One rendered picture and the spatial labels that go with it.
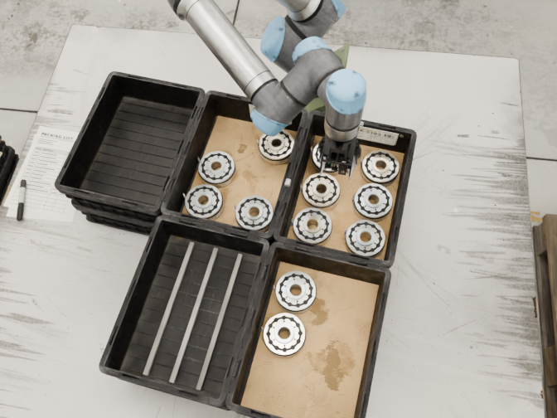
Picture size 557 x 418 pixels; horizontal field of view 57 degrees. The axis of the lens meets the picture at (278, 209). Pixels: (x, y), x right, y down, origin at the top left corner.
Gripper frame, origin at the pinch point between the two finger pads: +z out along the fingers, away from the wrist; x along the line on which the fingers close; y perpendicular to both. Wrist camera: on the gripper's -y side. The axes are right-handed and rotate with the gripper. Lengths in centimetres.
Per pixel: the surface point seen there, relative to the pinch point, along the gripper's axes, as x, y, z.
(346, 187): 3.2, -2.2, 14.8
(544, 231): 86, -34, 86
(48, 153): -93, -3, 28
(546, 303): 90, -7, 96
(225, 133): -34.7, -12.8, 14.8
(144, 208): -46, 19, 5
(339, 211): 2.4, 5.7, 14.8
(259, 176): -21.4, -0.9, 14.8
